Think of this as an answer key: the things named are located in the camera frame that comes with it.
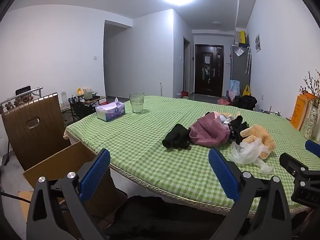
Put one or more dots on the green container with sticks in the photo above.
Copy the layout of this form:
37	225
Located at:
88	95

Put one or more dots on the clear drinking glass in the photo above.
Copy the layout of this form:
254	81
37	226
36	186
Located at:
136	105

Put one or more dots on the black glove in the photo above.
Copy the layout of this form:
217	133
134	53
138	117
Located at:
237	127

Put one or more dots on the pink cloth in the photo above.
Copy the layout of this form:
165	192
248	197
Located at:
207	132

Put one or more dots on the black rectangular panel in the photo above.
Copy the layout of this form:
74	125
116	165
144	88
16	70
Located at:
23	90

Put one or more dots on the dried flower branches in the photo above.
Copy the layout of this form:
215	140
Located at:
312	90

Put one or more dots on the small ceiling lamp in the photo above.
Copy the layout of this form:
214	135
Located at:
216	23

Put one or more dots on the white upright pole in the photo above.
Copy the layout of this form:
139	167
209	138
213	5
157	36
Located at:
161	88

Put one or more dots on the orange book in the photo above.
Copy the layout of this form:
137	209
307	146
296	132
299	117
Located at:
298	112

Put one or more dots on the low side table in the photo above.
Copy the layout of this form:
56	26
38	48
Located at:
97	98

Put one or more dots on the white umbrella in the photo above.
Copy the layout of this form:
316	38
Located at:
247	60

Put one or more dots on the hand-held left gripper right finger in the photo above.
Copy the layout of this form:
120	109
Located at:
222	175

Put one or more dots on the row of dried brown bunches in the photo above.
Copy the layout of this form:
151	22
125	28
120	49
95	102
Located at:
15	102

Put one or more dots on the metal drying rack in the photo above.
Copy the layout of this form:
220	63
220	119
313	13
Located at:
35	90

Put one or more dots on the white paper sheet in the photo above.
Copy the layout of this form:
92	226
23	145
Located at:
206	59

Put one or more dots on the white plastic bag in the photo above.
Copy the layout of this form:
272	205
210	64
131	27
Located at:
245	152

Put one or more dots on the green checked tablecloth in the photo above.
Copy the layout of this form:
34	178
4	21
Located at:
150	120

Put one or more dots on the patterned vase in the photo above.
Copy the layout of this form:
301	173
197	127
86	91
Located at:
312	125

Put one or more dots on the red plastic bag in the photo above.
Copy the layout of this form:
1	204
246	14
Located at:
223	101

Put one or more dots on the brown chair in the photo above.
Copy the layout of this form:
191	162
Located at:
37	142

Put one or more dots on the light blue cloth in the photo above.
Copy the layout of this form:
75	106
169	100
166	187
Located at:
234	88

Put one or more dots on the cream cloth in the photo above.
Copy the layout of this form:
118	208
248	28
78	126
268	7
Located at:
228	115

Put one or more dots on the black cloth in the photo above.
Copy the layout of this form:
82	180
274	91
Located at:
176	136

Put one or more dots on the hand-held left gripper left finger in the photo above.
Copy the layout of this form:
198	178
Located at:
95	172

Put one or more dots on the clear bottle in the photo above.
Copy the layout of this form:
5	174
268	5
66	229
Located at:
64	98

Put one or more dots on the papers on fridge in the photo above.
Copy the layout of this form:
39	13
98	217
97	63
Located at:
239	52

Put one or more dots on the dark brown front door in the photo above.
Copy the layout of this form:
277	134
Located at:
213	52

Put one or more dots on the white wall panel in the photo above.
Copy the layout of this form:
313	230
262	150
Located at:
258	42

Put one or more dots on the dark side door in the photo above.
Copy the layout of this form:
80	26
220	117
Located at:
185	67

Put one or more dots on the cardboard box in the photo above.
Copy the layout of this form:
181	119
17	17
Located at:
55	162

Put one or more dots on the black backpack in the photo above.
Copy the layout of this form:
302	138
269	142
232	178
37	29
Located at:
246	102

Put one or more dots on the yellow checked cloth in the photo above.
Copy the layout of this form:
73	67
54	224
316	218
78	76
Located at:
262	135

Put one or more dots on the yellow box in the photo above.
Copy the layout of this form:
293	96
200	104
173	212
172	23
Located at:
241	36

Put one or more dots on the tissue box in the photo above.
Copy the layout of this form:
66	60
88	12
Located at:
112	112

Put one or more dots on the yellow bag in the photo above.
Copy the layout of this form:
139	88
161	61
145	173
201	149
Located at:
246	91

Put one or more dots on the red basin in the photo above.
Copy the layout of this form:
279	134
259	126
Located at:
185	93

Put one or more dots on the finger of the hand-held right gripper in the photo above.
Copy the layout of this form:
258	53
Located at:
312	148
291	163

